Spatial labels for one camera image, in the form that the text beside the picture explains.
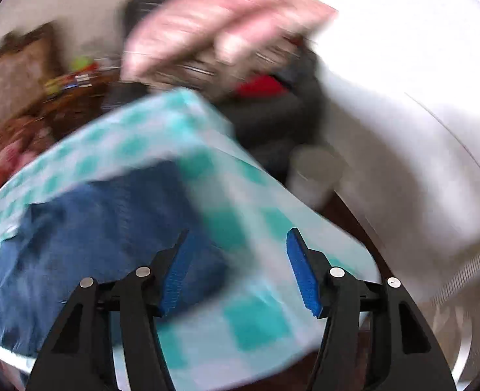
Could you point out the teal white checkered tablecloth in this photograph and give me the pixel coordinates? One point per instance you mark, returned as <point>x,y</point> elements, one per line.
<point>256,324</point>

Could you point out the plaid folded blanket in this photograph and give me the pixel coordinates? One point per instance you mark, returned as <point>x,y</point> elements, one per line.
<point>211,78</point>

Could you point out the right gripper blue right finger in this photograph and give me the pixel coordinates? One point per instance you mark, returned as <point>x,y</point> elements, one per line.
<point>307,280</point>

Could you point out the dark wooden nightstand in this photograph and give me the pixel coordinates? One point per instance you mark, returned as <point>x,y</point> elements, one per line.
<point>77,106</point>

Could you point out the white wardrobe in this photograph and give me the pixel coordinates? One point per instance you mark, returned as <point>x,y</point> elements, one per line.
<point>403,82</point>

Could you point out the white electric fan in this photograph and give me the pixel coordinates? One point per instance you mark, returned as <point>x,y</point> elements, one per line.
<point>454,316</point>

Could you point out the red cloth item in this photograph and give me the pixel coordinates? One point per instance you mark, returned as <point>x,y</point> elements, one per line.
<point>260,87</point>

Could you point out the blue denim jeans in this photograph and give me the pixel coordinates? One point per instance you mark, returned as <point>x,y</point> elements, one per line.
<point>103,230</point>

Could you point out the pink floral pillow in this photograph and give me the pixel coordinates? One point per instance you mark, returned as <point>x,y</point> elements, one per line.
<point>286,19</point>
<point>177,28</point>

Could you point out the green crumpled bag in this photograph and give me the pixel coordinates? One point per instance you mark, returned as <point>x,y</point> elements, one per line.
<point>80,63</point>

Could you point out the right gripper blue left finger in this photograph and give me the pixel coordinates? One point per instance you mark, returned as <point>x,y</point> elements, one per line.
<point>173,266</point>

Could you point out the black leather armchair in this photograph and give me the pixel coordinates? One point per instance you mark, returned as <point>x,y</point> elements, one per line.
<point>268,127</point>

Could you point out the lower pink floral pillow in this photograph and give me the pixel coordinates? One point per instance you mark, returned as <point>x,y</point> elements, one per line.
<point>286,19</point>

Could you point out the upper pink floral pillow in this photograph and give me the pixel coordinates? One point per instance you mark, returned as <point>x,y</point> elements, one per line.
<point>177,28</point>

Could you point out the tufted tan leather headboard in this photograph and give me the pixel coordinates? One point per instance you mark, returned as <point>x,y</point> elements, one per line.
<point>27,63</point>

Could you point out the white cylindrical bin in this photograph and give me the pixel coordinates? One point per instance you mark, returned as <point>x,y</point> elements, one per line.
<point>314,173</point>

